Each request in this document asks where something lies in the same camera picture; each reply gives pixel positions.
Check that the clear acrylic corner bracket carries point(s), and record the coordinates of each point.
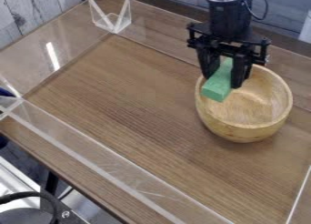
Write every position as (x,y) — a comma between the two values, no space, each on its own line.
(112,22)

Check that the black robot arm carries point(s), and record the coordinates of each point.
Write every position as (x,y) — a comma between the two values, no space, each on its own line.
(228,36)

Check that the green rectangular block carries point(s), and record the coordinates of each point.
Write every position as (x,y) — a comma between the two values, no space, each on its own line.
(217,87)

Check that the brown wooden bowl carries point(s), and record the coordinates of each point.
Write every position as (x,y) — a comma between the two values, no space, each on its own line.
(254,111)

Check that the black table leg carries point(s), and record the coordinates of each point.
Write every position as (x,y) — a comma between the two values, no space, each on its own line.
(53,183)

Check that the black metal table bracket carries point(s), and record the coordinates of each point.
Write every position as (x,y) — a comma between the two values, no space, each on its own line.
(67,216)

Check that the clear acrylic tray wall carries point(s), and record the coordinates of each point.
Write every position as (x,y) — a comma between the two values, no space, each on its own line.
(102,108)

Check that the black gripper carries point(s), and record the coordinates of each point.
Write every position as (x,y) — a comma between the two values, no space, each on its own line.
(228,36)

